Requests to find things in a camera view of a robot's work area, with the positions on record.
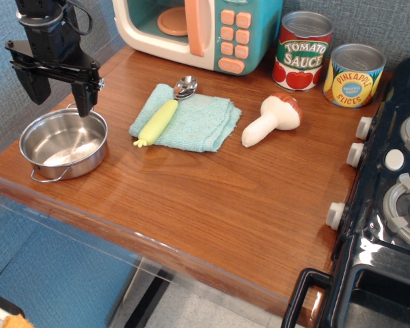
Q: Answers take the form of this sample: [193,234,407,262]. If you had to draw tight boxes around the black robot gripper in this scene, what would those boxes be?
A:
[5,8,104,118]

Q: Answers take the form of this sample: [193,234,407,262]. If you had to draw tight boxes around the spoon with yellow-green handle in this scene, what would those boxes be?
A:
[133,76,198,148]

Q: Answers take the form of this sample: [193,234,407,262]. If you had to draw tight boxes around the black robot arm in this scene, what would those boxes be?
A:
[5,1,104,118]

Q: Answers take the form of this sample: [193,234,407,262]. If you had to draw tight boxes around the small stainless steel pot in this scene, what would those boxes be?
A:
[19,106,108,183]

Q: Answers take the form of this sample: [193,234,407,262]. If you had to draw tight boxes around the light blue folded towel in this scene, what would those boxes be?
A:
[128,83,243,153]

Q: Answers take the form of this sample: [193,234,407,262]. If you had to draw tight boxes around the teal toy microwave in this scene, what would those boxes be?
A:
[113,0,283,76]

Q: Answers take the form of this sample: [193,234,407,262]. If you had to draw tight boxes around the plush mushroom toy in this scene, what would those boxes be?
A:
[241,92,303,148]

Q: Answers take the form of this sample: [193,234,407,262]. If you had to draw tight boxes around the orange object at corner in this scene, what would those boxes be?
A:
[1,314,34,328]

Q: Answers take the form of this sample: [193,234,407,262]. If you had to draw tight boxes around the tomato sauce can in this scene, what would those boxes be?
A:
[273,11,333,91]

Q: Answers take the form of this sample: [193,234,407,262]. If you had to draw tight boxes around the pineapple slices can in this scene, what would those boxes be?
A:
[323,44,386,109]

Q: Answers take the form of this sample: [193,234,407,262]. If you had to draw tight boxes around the black toy stove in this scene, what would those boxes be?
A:
[282,58,410,327]

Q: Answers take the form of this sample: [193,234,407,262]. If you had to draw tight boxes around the black cable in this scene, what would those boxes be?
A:
[65,0,94,36]

